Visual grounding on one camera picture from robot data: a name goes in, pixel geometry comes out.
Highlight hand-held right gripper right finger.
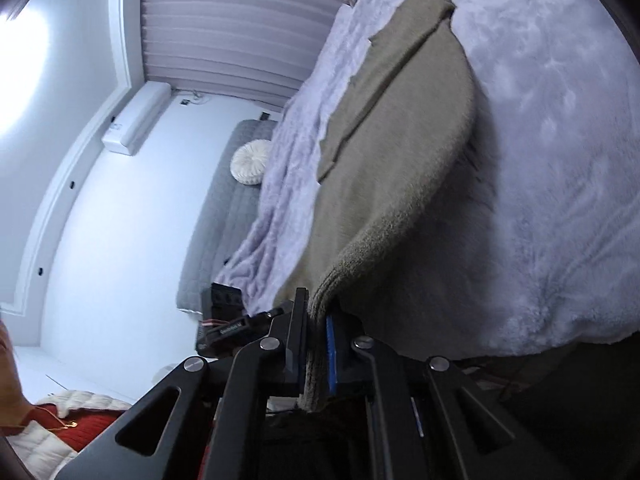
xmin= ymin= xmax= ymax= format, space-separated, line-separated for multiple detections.
xmin=325 ymin=310 xmax=571 ymax=480

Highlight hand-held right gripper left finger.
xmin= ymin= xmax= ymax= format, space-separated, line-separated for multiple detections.
xmin=55 ymin=287 xmax=311 ymax=480

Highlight olive brown knit sweater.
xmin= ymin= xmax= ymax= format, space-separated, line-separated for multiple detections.
xmin=272 ymin=0 xmax=476 ymax=413

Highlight grey quilted headboard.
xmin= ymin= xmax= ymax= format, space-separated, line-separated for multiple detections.
xmin=175 ymin=119 xmax=281 ymax=317

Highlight person's red and white clothing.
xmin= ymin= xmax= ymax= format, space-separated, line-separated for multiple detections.
xmin=0 ymin=317 xmax=133 ymax=480

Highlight round white pleated pillow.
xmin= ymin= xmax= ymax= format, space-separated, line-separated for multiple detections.
xmin=230 ymin=140 xmax=272 ymax=187

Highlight white air conditioner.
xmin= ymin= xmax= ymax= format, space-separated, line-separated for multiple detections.
xmin=101 ymin=82 xmax=172 ymax=156

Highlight grey pleated curtain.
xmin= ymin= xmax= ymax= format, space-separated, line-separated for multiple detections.
xmin=142 ymin=0 xmax=351 ymax=111

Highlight lilac fleece blanket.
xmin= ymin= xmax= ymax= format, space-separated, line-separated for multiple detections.
xmin=215 ymin=0 xmax=640 ymax=361

